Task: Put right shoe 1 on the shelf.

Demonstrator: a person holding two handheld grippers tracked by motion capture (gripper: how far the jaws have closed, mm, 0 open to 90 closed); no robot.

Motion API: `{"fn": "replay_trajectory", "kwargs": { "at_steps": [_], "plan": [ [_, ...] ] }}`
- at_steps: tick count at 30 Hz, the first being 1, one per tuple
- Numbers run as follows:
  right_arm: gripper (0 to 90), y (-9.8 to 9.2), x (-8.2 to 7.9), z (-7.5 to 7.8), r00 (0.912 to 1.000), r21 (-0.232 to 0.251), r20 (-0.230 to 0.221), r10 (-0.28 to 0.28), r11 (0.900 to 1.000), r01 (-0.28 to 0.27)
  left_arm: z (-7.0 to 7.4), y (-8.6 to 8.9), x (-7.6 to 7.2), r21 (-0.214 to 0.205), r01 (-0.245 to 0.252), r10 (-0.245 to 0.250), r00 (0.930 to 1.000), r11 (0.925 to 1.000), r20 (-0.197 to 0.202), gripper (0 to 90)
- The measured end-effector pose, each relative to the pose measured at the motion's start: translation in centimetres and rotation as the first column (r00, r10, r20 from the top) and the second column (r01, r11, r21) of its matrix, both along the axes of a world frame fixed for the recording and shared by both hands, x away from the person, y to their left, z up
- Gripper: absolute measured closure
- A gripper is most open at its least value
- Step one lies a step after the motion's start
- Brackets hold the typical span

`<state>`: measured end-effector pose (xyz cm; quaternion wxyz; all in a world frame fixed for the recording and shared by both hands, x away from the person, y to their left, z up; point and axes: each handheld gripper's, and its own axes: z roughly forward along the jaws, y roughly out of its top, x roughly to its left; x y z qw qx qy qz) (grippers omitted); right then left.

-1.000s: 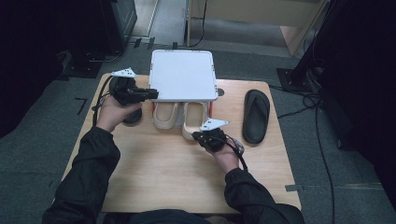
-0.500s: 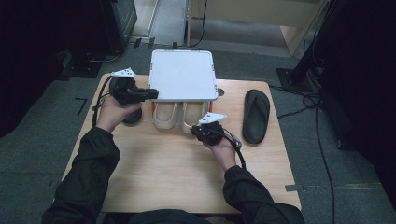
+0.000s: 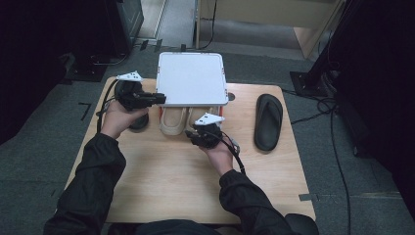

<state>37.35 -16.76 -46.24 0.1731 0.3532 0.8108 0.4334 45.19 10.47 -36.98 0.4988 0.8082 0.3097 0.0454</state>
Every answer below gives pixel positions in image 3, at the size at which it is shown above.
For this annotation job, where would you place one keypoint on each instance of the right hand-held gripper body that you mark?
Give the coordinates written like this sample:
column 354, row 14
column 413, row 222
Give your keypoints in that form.
column 210, row 135

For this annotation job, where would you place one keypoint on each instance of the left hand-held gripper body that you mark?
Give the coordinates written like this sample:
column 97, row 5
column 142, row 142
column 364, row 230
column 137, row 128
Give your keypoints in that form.
column 130, row 96

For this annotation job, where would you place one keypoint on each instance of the beige clog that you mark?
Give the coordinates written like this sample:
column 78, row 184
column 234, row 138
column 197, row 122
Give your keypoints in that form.
column 195, row 114
column 172, row 122

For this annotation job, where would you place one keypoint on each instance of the black sandal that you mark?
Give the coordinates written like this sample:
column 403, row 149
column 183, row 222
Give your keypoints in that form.
column 269, row 117
column 140, row 123

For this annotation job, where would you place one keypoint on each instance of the white storage box with lid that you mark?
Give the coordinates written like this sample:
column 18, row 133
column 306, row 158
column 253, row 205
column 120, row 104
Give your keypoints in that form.
column 192, row 78

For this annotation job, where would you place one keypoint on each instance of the person's right hand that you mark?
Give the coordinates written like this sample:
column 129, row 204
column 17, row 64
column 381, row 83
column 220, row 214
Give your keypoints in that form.
column 221, row 158

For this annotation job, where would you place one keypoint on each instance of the person's left hand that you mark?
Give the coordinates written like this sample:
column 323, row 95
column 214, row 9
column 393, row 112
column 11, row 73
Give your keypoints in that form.
column 117, row 122

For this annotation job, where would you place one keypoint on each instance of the black cabinet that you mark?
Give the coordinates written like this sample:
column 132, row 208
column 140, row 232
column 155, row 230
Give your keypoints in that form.
column 127, row 23

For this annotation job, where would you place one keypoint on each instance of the person's lap dark clothing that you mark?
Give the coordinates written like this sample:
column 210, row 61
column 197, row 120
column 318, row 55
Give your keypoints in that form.
column 176, row 228

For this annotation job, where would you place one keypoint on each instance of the black metal stand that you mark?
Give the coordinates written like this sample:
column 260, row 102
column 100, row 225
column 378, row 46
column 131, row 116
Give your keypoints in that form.
column 310, row 81

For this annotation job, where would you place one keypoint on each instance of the grey tape strip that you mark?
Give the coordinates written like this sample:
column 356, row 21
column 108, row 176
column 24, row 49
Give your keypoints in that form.
column 308, row 197

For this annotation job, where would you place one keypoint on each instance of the light wooden cabinet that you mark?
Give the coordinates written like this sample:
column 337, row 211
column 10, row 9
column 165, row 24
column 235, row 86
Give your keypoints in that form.
column 270, row 13

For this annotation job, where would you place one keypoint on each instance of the black floor base plate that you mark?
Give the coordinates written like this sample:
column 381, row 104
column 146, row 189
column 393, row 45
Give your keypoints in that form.
column 88, row 70

